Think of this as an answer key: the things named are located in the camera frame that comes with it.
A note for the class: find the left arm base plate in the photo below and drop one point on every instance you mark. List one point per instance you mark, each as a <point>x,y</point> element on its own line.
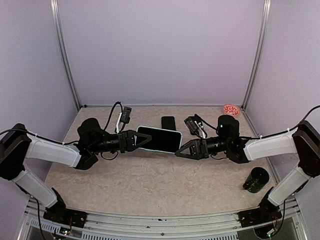
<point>59,213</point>

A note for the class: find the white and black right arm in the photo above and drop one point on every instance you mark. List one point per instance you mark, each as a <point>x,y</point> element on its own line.
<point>302,140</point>

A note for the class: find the right aluminium frame post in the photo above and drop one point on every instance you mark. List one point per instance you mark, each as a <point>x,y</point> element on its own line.
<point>258,53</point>

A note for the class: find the left aluminium frame post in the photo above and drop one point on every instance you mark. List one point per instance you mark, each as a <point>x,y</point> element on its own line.
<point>54,5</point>

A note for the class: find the aluminium frame post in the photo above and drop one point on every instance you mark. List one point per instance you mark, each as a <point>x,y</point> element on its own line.
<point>54,5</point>
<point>258,53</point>

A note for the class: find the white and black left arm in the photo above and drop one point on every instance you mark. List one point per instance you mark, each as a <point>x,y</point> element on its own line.
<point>19,144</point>

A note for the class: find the light blue phone case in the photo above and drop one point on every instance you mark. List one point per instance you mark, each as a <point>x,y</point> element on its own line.
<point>181,140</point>

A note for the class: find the front aluminium rail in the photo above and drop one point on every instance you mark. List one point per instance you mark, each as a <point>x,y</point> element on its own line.
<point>107,226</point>

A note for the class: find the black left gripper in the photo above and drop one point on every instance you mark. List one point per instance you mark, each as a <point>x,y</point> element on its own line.
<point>124,139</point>

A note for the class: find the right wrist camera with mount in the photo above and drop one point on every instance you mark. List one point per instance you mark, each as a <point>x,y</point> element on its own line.
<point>195,126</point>

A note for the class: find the black cup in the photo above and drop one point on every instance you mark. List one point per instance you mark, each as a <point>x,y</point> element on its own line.
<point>256,180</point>

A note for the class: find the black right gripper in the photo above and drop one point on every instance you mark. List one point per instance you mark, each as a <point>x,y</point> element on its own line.
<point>198,148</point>

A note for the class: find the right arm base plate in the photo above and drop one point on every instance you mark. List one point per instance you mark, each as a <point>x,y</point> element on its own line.
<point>265,212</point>

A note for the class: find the red and white patterned bowl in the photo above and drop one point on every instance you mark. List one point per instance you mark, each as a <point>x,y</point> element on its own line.
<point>231,110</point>

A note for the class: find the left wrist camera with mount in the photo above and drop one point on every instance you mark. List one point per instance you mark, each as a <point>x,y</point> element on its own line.
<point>123,119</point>

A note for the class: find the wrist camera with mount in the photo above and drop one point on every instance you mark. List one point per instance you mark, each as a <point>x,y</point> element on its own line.
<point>123,119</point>
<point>195,126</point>

